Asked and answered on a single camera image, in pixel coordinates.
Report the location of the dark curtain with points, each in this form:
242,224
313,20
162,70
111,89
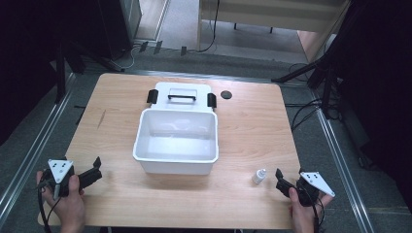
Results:
379,97
26,64

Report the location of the small white bottle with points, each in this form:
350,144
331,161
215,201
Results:
259,176

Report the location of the black tripod stand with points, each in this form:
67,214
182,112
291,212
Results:
319,69

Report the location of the aluminium floor rail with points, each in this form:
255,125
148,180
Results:
343,161
35,145

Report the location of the white plastic storage box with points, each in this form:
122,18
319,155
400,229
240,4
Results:
176,142

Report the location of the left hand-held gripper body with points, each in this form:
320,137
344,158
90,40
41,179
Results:
60,171

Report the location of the person's right hand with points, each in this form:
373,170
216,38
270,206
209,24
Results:
302,215

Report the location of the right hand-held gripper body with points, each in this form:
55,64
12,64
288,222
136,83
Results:
311,187

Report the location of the dark cabinet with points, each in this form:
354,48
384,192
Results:
121,26

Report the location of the person's left hand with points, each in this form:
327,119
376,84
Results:
66,208

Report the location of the black metal stand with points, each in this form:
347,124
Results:
60,74

